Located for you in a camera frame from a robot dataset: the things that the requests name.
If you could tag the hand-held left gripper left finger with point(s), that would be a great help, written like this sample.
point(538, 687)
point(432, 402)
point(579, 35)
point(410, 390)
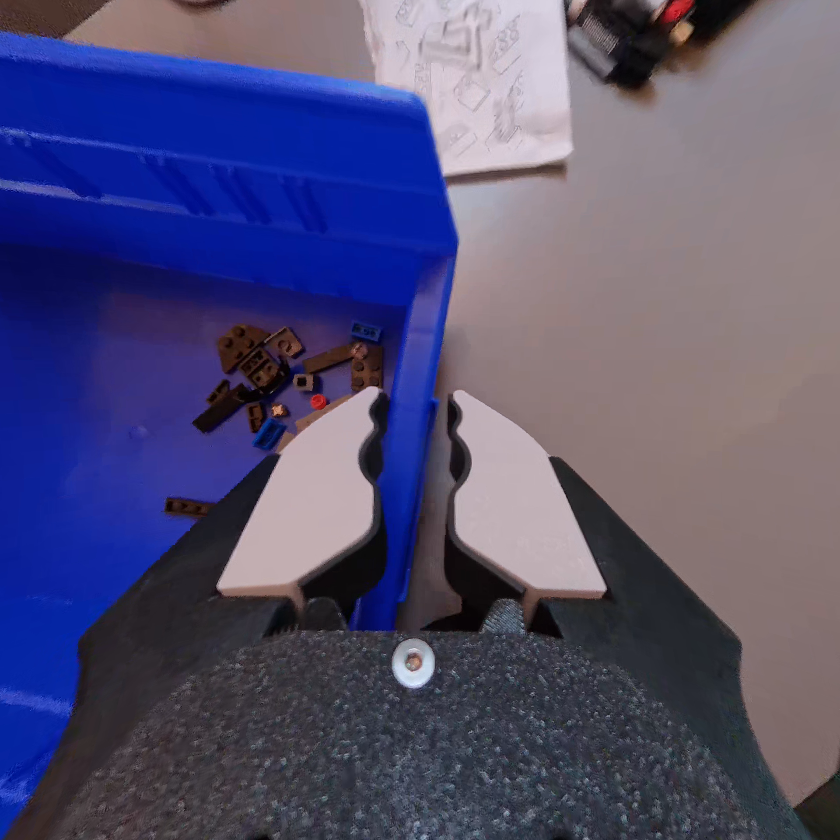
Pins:
point(308, 518)

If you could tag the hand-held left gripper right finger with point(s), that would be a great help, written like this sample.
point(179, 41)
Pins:
point(525, 525)

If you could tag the pile of dark lego pieces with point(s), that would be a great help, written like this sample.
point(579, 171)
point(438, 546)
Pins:
point(236, 348)

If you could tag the blue plastic bin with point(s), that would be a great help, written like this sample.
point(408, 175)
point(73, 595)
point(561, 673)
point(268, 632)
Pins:
point(131, 197)

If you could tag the numbered white paper bag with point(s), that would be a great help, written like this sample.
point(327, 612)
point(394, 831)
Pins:
point(525, 98)

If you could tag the black lego car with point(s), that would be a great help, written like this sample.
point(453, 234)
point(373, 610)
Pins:
point(623, 39)

